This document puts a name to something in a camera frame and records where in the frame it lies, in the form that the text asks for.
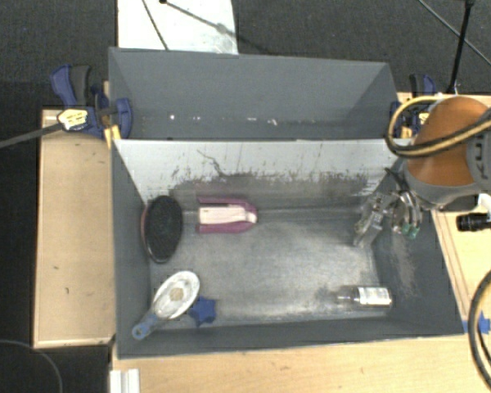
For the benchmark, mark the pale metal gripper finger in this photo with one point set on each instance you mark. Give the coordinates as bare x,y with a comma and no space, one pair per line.
362,229
375,227

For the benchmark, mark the clear glass bottle white label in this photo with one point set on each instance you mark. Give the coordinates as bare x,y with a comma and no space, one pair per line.
370,296

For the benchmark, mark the grey metal bin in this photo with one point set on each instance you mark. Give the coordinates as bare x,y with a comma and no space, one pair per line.
270,260

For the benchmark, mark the purple and white box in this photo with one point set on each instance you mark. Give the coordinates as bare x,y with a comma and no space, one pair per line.
225,215

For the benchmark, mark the blue star-shaped toy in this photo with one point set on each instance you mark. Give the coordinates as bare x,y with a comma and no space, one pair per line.
203,310

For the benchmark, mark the black oval hairbrush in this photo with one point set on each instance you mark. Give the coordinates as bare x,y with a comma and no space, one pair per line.
163,227

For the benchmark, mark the pale wood board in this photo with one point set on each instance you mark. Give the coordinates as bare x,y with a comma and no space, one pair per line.
75,240

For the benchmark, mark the black cylinder on white bracket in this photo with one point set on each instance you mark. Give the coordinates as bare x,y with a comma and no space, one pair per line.
480,219

